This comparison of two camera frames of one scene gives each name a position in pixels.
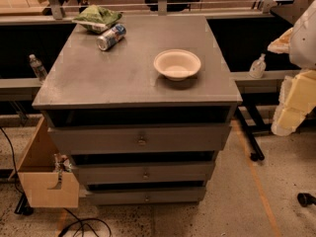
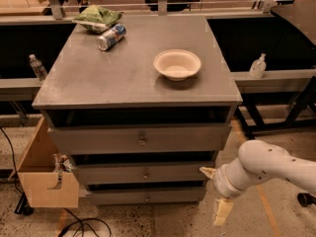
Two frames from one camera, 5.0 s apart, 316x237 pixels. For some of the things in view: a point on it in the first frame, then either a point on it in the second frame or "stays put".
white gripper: x=305 y=39 → x=219 y=182
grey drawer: x=106 y=172 stays put
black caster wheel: x=305 y=199 stays put
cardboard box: x=42 y=186 stays put
